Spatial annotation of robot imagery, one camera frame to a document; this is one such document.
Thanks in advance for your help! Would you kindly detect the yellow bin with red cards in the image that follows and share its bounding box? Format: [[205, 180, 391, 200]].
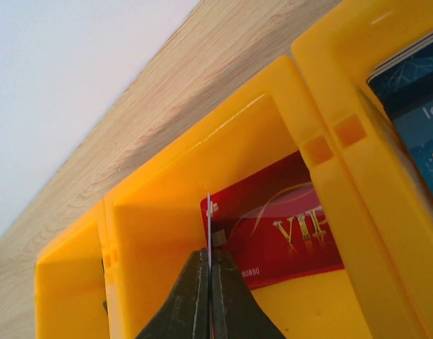
[[102, 56, 386, 338]]

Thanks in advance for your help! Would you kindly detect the red card stack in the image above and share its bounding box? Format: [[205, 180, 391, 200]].
[[200, 152, 344, 290]]

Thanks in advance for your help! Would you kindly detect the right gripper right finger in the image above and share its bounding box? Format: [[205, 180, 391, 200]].
[[211, 250, 285, 338]]

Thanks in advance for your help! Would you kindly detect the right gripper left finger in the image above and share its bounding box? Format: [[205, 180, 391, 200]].
[[137, 249, 210, 339]]

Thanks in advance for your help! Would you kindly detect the yellow bin with blue cards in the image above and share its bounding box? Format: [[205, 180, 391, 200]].
[[292, 1, 433, 338]]

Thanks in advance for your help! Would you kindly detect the blue card stack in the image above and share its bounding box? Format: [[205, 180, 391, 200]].
[[367, 32, 433, 198]]

